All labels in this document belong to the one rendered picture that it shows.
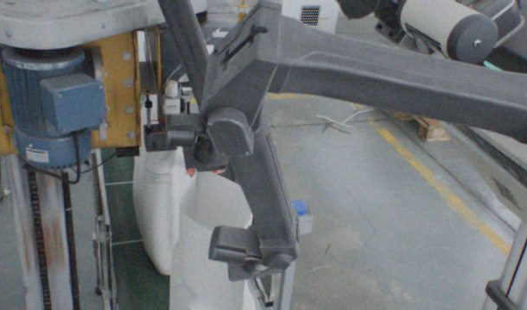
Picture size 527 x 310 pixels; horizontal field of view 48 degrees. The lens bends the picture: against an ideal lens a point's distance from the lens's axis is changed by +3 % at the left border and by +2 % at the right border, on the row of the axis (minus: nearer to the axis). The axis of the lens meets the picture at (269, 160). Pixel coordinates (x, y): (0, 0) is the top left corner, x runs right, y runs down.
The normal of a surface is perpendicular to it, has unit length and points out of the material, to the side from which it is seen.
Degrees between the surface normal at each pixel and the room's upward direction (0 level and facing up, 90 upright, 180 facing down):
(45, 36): 90
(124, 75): 90
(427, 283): 0
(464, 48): 90
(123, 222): 0
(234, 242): 31
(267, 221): 117
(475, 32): 90
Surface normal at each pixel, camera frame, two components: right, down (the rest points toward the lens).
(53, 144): 0.25, 0.51
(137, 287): 0.08, -0.87
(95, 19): 0.83, 0.33
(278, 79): -0.04, 0.82
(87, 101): 0.68, 0.41
